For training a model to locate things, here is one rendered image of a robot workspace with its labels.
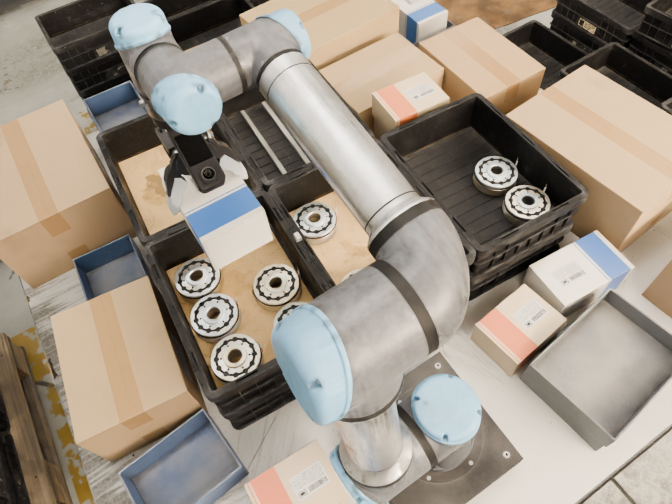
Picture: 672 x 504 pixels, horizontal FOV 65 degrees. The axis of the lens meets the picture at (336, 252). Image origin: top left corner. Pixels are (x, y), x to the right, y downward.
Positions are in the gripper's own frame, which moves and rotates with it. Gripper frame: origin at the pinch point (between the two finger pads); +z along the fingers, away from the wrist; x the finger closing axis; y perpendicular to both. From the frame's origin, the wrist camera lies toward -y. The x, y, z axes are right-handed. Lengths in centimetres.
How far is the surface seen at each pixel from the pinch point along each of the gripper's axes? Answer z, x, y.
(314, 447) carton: 34, 6, -39
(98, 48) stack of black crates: 57, -2, 157
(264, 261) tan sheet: 28.0, -5.6, 1.3
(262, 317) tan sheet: 28.1, 1.6, -11.1
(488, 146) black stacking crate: 28, -71, -1
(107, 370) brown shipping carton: 25.0, 33.6, -5.3
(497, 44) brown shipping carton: 25, -98, 26
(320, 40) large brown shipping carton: 21, -55, 55
